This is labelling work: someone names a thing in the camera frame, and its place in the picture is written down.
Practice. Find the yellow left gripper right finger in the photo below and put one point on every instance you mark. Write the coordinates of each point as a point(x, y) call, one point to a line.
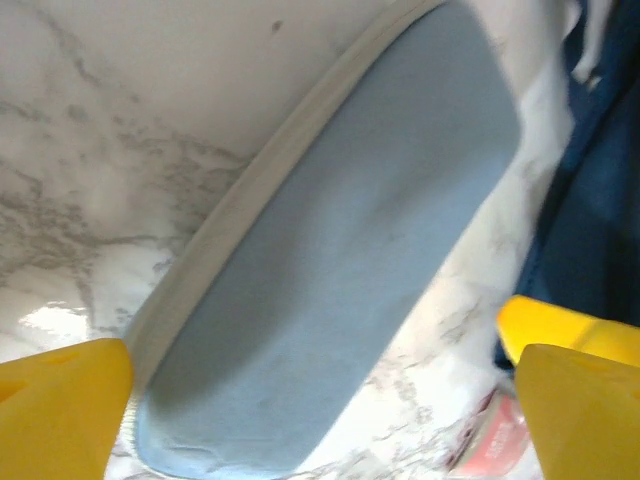
point(585, 410)

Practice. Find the light blue pencil case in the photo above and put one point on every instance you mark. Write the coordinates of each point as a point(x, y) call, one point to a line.
point(350, 225)

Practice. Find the navy blue backpack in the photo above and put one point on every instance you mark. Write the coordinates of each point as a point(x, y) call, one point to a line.
point(600, 175)

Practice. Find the red packaged item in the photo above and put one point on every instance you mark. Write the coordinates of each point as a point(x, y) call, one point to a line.
point(495, 445)

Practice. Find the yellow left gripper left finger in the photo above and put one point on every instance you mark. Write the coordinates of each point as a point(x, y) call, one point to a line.
point(55, 420)

